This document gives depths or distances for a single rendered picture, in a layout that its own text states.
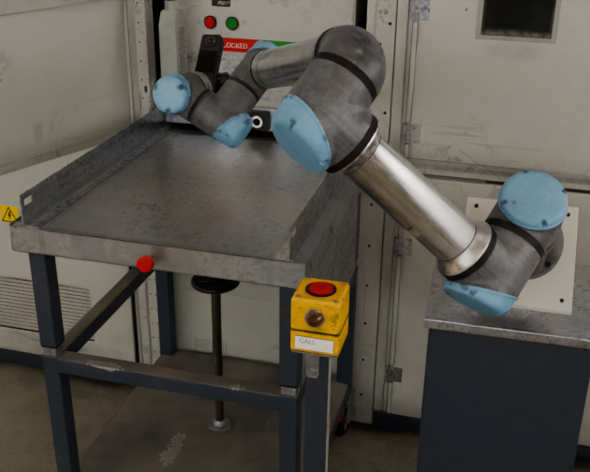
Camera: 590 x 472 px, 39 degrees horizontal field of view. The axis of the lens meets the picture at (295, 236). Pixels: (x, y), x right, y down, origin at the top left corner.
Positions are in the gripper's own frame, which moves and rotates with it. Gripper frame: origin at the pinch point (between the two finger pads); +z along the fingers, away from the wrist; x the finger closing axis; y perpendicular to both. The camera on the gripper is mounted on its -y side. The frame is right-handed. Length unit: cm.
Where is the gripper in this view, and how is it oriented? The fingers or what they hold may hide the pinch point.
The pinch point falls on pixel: (228, 74)
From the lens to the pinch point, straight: 197.1
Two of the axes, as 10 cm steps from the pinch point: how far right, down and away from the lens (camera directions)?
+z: 2.5, -2.3, 9.4
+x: 9.7, 1.2, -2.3
